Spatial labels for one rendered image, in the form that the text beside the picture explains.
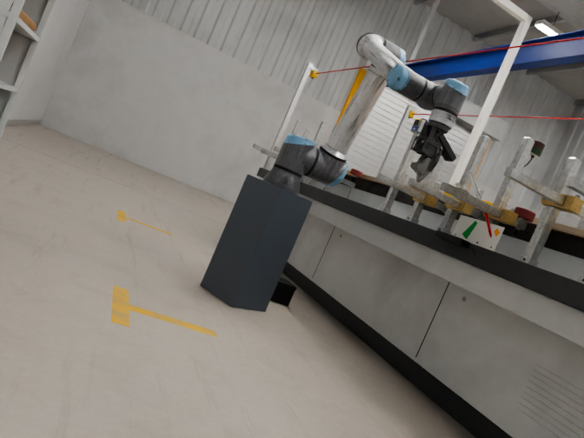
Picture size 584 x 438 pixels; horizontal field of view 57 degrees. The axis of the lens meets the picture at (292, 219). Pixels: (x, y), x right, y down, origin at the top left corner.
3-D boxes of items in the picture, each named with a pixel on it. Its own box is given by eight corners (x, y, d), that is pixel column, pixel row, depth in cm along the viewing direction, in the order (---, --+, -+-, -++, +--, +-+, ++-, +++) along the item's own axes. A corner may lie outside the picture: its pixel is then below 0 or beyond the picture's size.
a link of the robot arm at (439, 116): (445, 119, 199) (462, 120, 190) (440, 131, 199) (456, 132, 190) (428, 109, 195) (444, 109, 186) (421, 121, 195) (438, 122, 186)
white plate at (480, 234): (493, 251, 205) (503, 227, 205) (450, 235, 229) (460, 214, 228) (494, 251, 205) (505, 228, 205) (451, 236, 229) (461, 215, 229)
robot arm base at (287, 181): (281, 188, 252) (289, 169, 251) (255, 176, 264) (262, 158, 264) (305, 198, 266) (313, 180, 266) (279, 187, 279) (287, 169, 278)
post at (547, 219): (520, 282, 190) (576, 156, 188) (513, 278, 194) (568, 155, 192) (526, 284, 192) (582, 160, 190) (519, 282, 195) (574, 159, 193)
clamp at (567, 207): (568, 209, 182) (574, 195, 182) (537, 202, 194) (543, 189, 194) (580, 215, 184) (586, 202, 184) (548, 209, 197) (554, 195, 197)
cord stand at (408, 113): (364, 213, 511) (411, 105, 506) (360, 211, 520) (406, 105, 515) (371, 215, 514) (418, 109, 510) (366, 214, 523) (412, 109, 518)
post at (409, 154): (382, 211, 282) (417, 132, 280) (378, 209, 286) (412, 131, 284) (389, 214, 284) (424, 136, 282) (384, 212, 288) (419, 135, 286)
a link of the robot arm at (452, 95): (459, 88, 199) (476, 87, 189) (445, 119, 199) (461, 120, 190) (440, 76, 195) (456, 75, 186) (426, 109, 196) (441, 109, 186)
